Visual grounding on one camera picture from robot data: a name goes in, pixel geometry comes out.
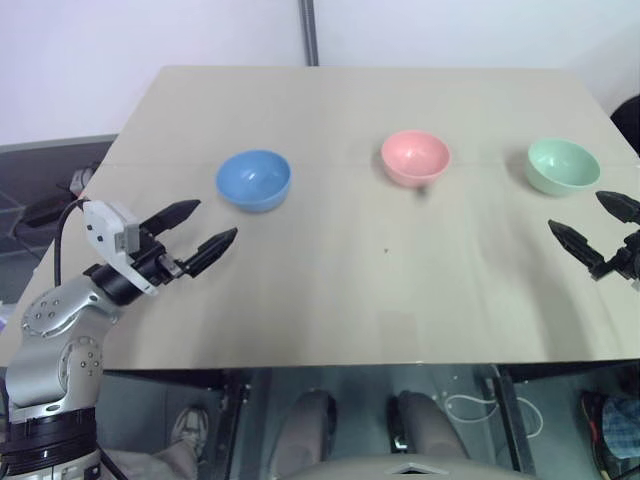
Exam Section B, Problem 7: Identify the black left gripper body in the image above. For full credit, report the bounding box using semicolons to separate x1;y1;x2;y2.
130;232;190;287

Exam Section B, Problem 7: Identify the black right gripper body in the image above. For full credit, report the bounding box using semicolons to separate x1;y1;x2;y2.
588;228;640;289

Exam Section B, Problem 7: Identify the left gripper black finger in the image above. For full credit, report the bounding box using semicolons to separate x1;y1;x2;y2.
139;199;203;237
181;227;239;278

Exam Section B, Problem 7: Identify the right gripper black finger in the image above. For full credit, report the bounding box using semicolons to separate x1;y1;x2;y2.
547;218;609;274
594;190;640;225

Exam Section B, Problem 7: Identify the green bowl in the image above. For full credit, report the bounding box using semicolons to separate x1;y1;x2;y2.
524;137;602;197

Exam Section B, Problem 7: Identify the blue bowl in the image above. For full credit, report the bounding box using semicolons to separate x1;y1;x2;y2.
214;148;293;215

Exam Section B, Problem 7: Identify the black rounded object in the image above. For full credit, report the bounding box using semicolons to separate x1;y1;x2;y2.
609;92;640;162

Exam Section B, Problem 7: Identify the white red power plug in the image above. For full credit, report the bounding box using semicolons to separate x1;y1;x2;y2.
68;162;102;197

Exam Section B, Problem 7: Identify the black power adapter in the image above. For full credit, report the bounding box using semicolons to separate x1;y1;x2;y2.
22;194;77;230

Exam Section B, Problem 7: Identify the grey white sneaker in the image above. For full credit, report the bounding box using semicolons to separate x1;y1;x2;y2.
169;404;212;467

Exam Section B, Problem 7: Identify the red bowl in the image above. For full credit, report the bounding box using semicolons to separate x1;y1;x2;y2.
380;129;452;190

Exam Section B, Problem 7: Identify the grey trouser leg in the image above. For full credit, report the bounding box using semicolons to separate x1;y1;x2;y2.
98;439;202;480

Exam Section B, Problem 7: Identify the grey metal pole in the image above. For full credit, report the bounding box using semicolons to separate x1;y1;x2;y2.
298;0;321;67

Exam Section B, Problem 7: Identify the grey robot torso edge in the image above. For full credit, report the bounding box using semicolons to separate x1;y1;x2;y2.
278;452;507;480

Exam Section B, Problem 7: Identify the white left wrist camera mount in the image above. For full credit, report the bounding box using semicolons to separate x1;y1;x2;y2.
82;199;154;298

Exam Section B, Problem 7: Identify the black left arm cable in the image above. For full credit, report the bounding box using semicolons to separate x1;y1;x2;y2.
51;198;92;290

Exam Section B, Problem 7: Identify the black table leg frame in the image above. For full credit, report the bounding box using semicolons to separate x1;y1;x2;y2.
212;368;275;480
485;364;540;477

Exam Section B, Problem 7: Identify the white floor cable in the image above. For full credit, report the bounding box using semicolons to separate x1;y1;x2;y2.
444;393;546;440

